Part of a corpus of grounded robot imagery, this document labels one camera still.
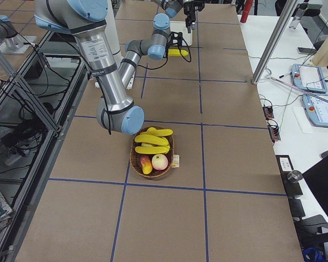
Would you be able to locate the white bear tray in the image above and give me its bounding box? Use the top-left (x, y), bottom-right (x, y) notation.
top-left (170, 21), bottom-right (192, 46)

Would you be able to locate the metal cup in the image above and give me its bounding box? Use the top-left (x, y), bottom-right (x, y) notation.
top-left (286, 170), bottom-right (303, 184)

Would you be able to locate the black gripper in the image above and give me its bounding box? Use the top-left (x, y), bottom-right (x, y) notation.
top-left (168, 22), bottom-right (191, 51)
top-left (183, 0), bottom-right (203, 30)

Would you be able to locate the black power strip far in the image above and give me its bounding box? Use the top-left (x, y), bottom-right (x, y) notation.
top-left (262, 98), bottom-right (274, 120)

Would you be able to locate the orange red mango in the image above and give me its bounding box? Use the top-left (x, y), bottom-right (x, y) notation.
top-left (140, 154), bottom-right (153, 175)

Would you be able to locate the teach pendant far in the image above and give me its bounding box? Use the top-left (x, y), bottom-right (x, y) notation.
top-left (291, 64), bottom-right (327, 94)

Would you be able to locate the pink peach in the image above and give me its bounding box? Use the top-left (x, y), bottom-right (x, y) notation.
top-left (151, 154), bottom-right (168, 171)

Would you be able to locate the paper basket tag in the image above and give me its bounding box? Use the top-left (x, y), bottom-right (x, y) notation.
top-left (171, 154), bottom-right (180, 168)

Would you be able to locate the brown wicker basket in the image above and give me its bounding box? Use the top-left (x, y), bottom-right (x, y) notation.
top-left (130, 126), bottom-right (174, 179)

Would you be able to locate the yellow banana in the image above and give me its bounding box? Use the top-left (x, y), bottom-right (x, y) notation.
top-left (146, 127), bottom-right (173, 137)
top-left (168, 49), bottom-right (189, 57)
top-left (134, 134), bottom-right (169, 146)
top-left (134, 146), bottom-right (170, 154)

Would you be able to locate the aluminium frame post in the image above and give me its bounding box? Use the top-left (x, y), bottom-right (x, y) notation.
top-left (251, 0), bottom-right (297, 85)

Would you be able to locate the black power strip near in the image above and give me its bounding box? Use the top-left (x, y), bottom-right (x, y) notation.
top-left (267, 122), bottom-right (281, 143)

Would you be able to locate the red bottle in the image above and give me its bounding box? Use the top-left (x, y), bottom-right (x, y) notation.
top-left (240, 0), bottom-right (254, 23)

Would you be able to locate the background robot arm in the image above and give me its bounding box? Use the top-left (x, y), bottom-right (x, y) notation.
top-left (0, 15), bottom-right (25, 54)

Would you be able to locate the black power strip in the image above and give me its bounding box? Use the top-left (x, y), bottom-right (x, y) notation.
top-left (262, 98), bottom-right (274, 120)
top-left (267, 122), bottom-right (281, 143)

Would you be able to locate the teach pendant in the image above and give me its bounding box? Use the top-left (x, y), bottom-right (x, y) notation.
top-left (302, 94), bottom-right (328, 128)
top-left (291, 64), bottom-right (327, 94)

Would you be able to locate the teach pendant near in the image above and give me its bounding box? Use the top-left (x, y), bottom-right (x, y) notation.
top-left (302, 94), bottom-right (328, 128)

